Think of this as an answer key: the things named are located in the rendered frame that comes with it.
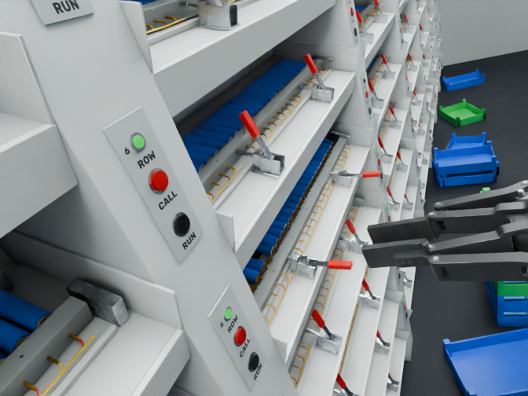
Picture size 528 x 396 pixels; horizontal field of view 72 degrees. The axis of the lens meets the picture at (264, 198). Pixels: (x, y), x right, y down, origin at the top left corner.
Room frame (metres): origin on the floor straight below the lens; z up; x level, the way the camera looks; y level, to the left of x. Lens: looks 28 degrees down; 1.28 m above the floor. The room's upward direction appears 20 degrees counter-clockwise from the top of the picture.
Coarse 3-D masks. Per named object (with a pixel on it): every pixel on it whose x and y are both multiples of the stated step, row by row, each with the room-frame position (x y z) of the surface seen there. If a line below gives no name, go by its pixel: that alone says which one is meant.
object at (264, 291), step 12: (336, 144) 0.79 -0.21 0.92; (336, 156) 0.74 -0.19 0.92; (324, 168) 0.70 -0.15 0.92; (336, 168) 0.71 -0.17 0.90; (324, 180) 0.66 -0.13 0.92; (312, 192) 0.62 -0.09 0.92; (312, 204) 0.58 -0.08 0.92; (324, 204) 0.60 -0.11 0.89; (300, 216) 0.55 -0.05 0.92; (300, 228) 0.52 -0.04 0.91; (312, 228) 0.54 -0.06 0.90; (288, 240) 0.50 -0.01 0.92; (300, 240) 0.51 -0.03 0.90; (288, 252) 0.47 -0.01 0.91; (276, 264) 0.45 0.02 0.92; (264, 276) 0.43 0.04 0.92; (276, 276) 0.43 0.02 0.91; (264, 288) 0.41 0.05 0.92; (264, 300) 0.39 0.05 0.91
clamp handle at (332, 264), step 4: (308, 260) 0.44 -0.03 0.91; (332, 260) 0.43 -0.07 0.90; (336, 260) 0.43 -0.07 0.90; (308, 264) 0.45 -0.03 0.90; (312, 264) 0.44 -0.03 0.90; (316, 264) 0.44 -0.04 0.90; (320, 264) 0.44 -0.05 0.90; (324, 264) 0.43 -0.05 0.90; (328, 264) 0.43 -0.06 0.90; (332, 264) 0.42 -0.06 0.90; (336, 264) 0.42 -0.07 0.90; (340, 264) 0.42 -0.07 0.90; (344, 264) 0.41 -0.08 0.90; (348, 264) 0.41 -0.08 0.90; (352, 264) 0.41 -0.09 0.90; (328, 268) 0.43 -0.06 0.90; (332, 268) 0.42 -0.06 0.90; (336, 268) 0.42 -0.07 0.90; (340, 268) 0.41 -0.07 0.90; (344, 268) 0.41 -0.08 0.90; (348, 268) 0.41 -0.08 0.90
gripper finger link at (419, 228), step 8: (376, 224) 0.35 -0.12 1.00; (384, 224) 0.35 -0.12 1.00; (392, 224) 0.34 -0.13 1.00; (400, 224) 0.33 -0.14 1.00; (408, 224) 0.33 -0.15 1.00; (416, 224) 0.32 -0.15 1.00; (424, 224) 0.32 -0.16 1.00; (368, 232) 0.35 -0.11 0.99; (376, 232) 0.35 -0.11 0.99; (384, 232) 0.34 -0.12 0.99; (392, 232) 0.34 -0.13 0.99; (400, 232) 0.33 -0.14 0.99; (408, 232) 0.33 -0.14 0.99; (416, 232) 0.32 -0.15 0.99; (424, 232) 0.32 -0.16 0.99; (376, 240) 0.35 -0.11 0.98; (384, 240) 0.34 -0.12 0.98; (392, 240) 0.34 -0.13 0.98; (400, 240) 0.33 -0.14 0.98
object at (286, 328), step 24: (360, 144) 0.82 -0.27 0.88; (360, 168) 0.72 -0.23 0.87; (336, 192) 0.64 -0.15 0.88; (336, 216) 0.57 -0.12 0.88; (312, 240) 0.52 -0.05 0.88; (336, 240) 0.56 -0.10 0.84; (288, 288) 0.43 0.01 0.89; (312, 288) 0.42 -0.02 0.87; (288, 312) 0.38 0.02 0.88; (288, 336) 0.35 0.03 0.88; (288, 360) 0.33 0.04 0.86
